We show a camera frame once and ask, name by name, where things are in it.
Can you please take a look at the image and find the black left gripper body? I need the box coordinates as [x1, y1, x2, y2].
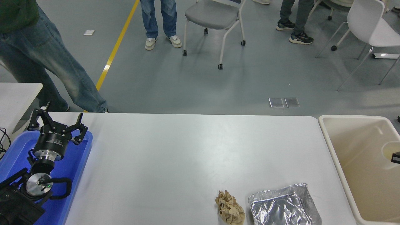
[33, 126, 73, 155]

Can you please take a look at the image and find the white paper cup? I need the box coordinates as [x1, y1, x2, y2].
[382, 141, 400, 169]

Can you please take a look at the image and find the foil tray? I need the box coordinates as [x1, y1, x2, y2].
[248, 183, 322, 225]

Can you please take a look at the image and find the tan paper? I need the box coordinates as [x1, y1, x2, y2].
[215, 190, 246, 225]

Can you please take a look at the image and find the blue plastic tray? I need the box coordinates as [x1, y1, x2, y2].
[0, 130, 93, 225]

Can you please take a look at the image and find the white side table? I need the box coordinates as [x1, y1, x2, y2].
[0, 83, 43, 141]

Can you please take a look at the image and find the large pale plastic bin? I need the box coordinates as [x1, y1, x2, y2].
[318, 115, 400, 225]

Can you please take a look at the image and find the white plastic chair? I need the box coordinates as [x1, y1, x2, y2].
[316, 0, 400, 92]

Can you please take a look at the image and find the wheeled office chair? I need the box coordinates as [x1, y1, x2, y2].
[317, 0, 355, 21]

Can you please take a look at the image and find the grey seat wheeled chair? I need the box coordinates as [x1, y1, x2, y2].
[182, 0, 247, 70]

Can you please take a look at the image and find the black cable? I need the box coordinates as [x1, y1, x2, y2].
[0, 127, 12, 160]

